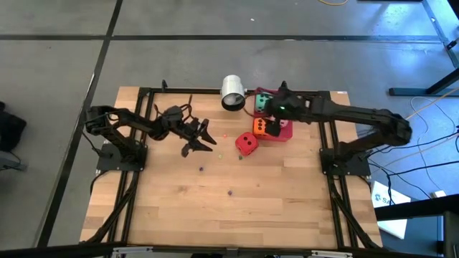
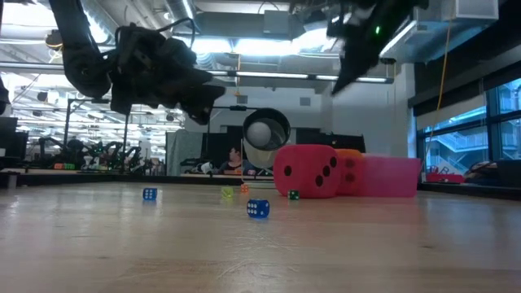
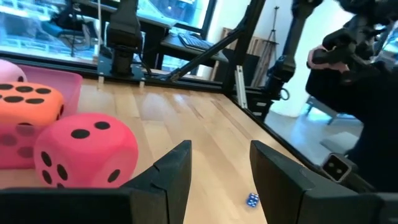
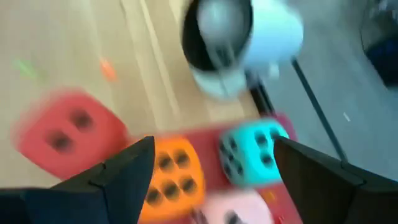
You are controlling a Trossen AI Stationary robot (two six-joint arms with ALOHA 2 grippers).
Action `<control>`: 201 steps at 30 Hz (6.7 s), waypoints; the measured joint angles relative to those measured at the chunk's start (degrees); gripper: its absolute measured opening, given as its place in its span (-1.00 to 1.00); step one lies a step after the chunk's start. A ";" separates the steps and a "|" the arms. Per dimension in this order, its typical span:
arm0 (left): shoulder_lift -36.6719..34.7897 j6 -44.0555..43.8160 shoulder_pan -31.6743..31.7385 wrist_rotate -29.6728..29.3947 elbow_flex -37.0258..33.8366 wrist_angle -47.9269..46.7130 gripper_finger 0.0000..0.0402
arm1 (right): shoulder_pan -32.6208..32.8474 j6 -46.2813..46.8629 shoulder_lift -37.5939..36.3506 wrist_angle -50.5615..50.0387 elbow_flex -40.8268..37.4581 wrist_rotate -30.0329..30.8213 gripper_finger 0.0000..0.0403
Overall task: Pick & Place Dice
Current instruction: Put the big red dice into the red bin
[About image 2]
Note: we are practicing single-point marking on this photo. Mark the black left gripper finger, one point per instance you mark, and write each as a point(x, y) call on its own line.
point(205, 89)
point(199, 115)

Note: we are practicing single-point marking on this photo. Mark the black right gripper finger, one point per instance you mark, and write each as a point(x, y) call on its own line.
point(368, 55)
point(351, 57)

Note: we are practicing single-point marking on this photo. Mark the small lime die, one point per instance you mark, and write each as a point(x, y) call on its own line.
point(227, 192)

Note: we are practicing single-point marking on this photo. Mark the small blue die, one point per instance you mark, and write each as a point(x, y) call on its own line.
point(258, 208)
point(150, 193)

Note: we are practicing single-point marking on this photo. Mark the large orange plush die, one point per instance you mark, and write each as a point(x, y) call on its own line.
point(350, 173)

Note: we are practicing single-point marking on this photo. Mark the large red plush die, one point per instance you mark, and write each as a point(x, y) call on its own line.
point(305, 171)

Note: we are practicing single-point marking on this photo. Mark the small green die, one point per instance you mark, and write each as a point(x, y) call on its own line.
point(293, 195)

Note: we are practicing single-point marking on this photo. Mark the pink translucent plastic bin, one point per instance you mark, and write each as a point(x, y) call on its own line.
point(395, 179)

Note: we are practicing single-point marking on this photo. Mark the black background robot arm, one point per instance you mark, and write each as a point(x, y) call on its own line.
point(118, 152)

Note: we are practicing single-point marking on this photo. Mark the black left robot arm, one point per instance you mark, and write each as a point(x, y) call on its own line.
point(77, 61)

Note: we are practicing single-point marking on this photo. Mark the grey partition panel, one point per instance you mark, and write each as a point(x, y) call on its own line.
point(183, 152)

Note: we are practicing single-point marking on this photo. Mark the person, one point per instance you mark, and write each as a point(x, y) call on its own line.
point(234, 160)
point(75, 145)

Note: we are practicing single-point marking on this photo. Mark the long ceiling light bar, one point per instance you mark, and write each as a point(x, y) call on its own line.
point(264, 74)

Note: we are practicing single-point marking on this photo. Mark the white ball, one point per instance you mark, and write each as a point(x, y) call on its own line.
point(259, 133)

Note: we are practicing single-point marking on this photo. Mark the white cylinder cup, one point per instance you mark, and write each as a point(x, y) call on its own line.
point(281, 122)

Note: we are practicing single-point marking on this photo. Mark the small orange die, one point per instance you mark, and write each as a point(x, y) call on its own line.
point(244, 188)

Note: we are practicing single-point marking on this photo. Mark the white ceiling unit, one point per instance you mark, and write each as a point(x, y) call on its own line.
point(472, 10)

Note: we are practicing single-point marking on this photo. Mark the red flat box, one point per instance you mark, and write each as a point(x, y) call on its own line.
point(443, 178)

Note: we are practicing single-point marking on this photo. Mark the black workstation frame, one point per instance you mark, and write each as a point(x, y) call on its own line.
point(228, 108)
point(66, 122)

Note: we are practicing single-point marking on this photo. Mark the grey wall vent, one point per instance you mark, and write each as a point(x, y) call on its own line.
point(242, 99)
point(305, 101)

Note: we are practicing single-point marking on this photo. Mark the black aluminium table frame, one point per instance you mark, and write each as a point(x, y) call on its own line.
point(102, 179)

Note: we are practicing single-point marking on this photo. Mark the window with black frame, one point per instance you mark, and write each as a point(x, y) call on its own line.
point(460, 150)

